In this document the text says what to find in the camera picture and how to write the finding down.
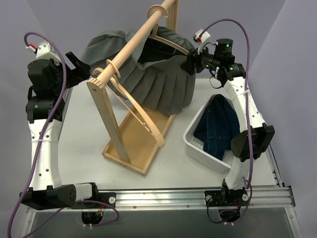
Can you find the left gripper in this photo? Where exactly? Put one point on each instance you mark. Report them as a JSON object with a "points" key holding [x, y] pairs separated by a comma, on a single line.
{"points": [[72, 73]]}

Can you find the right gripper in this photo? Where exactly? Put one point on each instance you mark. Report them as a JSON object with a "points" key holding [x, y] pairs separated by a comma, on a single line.
{"points": [[195, 60]]}

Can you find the grey pleated skirt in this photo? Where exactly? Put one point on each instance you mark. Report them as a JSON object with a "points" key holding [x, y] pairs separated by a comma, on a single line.
{"points": [[152, 75]]}

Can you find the beige plastic hanger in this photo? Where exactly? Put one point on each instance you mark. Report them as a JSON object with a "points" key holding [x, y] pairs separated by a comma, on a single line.
{"points": [[147, 123], [171, 42]]}

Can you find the dark blue denim skirt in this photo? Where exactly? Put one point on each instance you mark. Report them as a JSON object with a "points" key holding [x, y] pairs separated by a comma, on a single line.
{"points": [[217, 127]]}

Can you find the beige plastic hanger front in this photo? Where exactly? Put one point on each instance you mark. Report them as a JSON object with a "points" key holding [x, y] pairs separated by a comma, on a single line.
{"points": [[147, 123]]}

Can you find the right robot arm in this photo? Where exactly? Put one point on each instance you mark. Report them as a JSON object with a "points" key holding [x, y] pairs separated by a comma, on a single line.
{"points": [[255, 134]]}

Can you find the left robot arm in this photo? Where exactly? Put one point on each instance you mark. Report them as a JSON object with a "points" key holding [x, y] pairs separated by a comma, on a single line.
{"points": [[46, 109]]}

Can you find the white plastic basket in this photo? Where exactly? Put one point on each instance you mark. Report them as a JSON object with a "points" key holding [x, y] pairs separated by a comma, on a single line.
{"points": [[194, 147]]}

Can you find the wooden clothes rack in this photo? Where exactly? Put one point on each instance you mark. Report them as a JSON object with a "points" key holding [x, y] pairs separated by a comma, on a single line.
{"points": [[135, 142]]}

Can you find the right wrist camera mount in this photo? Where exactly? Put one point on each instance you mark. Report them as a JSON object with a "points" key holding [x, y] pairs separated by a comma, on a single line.
{"points": [[201, 37]]}

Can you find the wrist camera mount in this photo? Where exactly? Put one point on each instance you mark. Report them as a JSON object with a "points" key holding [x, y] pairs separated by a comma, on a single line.
{"points": [[201, 37], [44, 51]]}

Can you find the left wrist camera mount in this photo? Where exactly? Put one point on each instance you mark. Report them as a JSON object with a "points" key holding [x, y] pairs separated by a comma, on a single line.
{"points": [[44, 51]]}

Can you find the aluminium mounting rail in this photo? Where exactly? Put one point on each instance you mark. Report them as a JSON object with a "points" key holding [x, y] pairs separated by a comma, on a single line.
{"points": [[162, 199]]}

